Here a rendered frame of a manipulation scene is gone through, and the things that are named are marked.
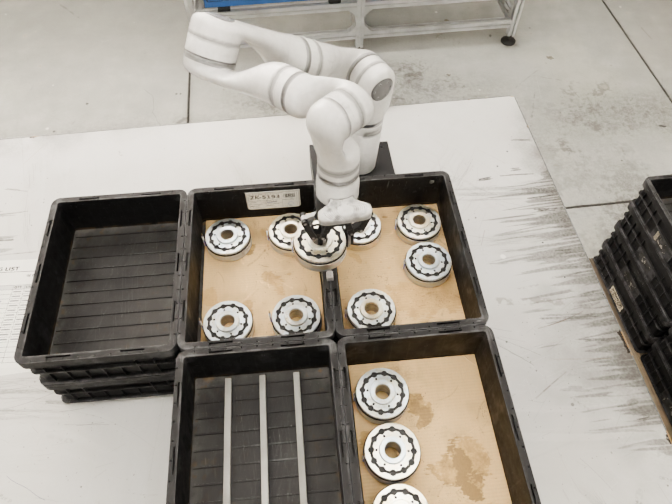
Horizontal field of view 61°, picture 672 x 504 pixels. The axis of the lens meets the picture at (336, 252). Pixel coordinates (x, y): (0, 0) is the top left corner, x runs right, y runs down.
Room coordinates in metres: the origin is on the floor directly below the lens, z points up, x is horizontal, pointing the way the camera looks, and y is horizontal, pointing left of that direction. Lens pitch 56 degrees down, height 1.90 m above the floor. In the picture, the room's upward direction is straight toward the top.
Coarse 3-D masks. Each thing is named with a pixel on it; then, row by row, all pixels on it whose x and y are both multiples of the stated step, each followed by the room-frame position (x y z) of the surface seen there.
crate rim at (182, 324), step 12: (312, 180) 0.87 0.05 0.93; (192, 192) 0.83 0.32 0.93; (204, 192) 0.83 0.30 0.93; (216, 192) 0.83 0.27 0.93; (192, 204) 0.80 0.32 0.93; (192, 216) 0.76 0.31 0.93; (324, 276) 0.61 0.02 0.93; (324, 288) 0.58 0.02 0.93; (180, 300) 0.55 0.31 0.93; (180, 312) 0.53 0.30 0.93; (180, 324) 0.50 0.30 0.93; (180, 336) 0.47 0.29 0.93; (264, 336) 0.47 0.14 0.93; (276, 336) 0.47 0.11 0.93; (288, 336) 0.48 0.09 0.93; (300, 336) 0.47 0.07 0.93; (312, 336) 0.47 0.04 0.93; (324, 336) 0.47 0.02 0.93; (180, 348) 0.45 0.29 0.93; (192, 348) 0.45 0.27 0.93; (204, 348) 0.45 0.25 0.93
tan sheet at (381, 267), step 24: (384, 216) 0.84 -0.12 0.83; (384, 240) 0.77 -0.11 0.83; (360, 264) 0.70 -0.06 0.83; (384, 264) 0.70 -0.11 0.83; (360, 288) 0.64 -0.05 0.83; (384, 288) 0.64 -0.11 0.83; (408, 288) 0.64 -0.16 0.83; (432, 288) 0.64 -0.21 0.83; (456, 288) 0.64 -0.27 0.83; (408, 312) 0.58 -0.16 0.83; (432, 312) 0.58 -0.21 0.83; (456, 312) 0.58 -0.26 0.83
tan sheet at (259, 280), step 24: (264, 216) 0.84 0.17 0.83; (264, 240) 0.77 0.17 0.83; (216, 264) 0.70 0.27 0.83; (240, 264) 0.70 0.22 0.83; (264, 264) 0.70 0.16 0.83; (288, 264) 0.70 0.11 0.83; (216, 288) 0.64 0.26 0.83; (240, 288) 0.64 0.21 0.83; (264, 288) 0.64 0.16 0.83; (288, 288) 0.64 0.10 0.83; (312, 288) 0.64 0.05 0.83; (264, 312) 0.58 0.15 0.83
